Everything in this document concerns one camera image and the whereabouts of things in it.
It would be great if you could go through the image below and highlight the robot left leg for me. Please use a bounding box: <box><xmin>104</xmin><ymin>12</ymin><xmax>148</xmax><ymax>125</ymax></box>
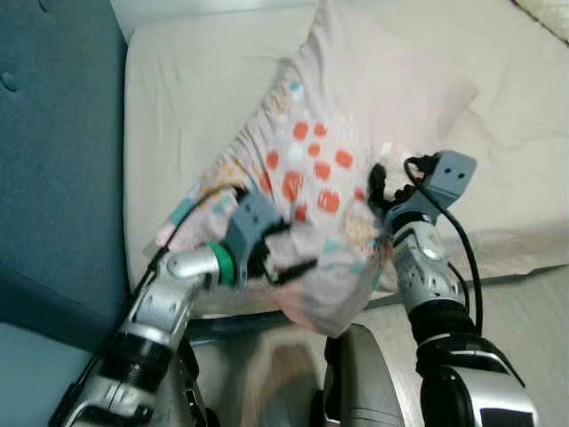
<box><xmin>178</xmin><ymin>325</ymin><xmax>330</xmax><ymax>427</ymax></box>

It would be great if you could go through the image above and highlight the blue upholstered bed frame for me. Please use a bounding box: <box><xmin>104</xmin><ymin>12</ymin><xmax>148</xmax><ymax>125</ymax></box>
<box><xmin>0</xmin><ymin>0</ymin><xmax>130</xmax><ymax>352</ymax></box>

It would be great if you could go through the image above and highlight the robot leg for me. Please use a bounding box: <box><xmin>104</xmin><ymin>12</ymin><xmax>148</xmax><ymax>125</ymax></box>
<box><xmin>322</xmin><ymin>323</ymin><xmax>419</xmax><ymax>427</ymax></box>
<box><xmin>178</xmin><ymin>325</ymin><xmax>330</xmax><ymax>427</ymax></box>

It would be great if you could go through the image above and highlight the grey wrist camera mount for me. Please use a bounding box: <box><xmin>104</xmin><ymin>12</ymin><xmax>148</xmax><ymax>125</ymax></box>
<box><xmin>225</xmin><ymin>191</ymin><xmax>281</xmax><ymax>263</ymax></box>
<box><xmin>418</xmin><ymin>151</ymin><xmax>477</xmax><ymax>214</ymax></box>

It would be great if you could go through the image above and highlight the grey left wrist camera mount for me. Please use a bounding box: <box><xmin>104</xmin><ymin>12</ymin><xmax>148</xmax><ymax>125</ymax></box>
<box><xmin>225</xmin><ymin>191</ymin><xmax>281</xmax><ymax>263</ymax></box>

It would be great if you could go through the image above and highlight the pink patterned pillow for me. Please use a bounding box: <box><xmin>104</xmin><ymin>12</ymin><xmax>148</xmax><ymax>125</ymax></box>
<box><xmin>156</xmin><ymin>0</ymin><xmax>481</xmax><ymax>337</ymax></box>

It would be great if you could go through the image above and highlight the cream cartoon print quilt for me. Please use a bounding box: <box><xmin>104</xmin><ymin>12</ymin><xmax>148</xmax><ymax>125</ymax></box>
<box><xmin>514</xmin><ymin>0</ymin><xmax>569</xmax><ymax>44</ymax></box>

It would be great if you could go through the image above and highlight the cream sheeted bed mattress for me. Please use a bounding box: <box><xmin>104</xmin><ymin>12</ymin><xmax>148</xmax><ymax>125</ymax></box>
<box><xmin>123</xmin><ymin>0</ymin><xmax>569</xmax><ymax>312</ymax></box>

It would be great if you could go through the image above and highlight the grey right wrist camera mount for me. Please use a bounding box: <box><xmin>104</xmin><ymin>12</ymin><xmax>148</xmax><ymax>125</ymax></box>
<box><xmin>418</xmin><ymin>151</ymin><xmax>477</xmax><ymax>214</ymax></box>

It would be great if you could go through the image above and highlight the robot right leg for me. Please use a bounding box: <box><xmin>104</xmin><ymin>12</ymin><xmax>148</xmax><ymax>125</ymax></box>
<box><xmin>322</xmin><ymin>323</ymin><xmax>419</xmax><ymax>427</ymax></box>

